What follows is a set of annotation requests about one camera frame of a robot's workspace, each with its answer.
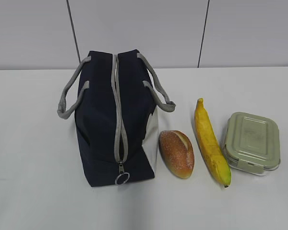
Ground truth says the navy blue lunch bag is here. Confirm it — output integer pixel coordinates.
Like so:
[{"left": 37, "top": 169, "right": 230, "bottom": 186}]
[{"left": 57, "top": 50, "right": 176, "bottom": 187}]

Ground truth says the brown bread roll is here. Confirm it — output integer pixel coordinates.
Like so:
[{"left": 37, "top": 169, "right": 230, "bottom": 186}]
[{"left": 159, "top": 130, "right": 195, "bottom": 179}]

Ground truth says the yellow banana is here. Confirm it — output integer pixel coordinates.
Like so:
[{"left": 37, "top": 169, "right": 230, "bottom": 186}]
[{"left": 194, "top": 98, "right": 231, "bottom": 187}]

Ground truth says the green lidded lunch box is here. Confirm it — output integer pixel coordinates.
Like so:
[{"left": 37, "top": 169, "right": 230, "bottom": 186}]
[{"left": 223, "top": 112, "right": 281, "bottom": 176}]

